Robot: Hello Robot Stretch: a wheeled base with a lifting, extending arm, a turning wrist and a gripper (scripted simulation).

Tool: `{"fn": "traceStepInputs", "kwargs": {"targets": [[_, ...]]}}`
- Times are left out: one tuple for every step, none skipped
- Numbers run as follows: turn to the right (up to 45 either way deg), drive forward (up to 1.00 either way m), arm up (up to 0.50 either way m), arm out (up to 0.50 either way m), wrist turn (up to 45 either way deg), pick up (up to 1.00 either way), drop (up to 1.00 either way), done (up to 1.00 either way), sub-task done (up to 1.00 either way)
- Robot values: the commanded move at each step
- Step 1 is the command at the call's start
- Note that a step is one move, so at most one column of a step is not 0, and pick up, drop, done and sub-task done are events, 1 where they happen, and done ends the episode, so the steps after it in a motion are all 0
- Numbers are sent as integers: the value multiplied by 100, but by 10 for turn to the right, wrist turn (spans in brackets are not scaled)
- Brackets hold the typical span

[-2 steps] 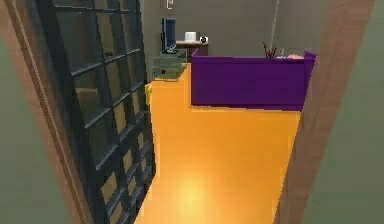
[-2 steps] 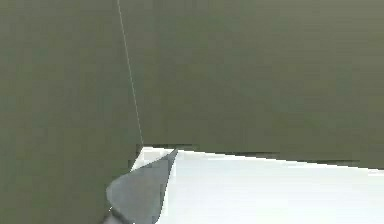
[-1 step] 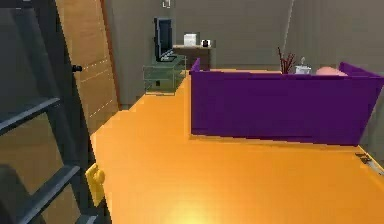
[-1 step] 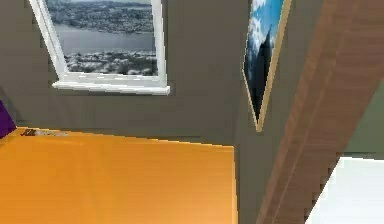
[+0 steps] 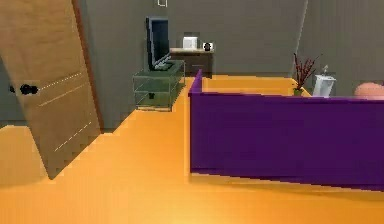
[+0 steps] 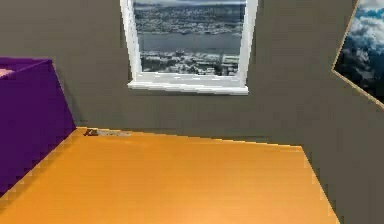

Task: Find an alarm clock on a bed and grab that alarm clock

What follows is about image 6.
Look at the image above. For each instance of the small grey flat object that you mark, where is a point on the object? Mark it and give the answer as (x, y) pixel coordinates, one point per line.
(106, 133)

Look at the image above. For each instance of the framed cloud picture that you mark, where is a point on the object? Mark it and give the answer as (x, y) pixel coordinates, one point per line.
(365, 50)

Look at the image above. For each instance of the white framed window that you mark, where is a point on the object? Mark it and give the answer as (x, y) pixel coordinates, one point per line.
(190, 43)

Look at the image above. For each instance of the purple bed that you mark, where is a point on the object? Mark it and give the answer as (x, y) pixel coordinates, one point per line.
(30, 116)

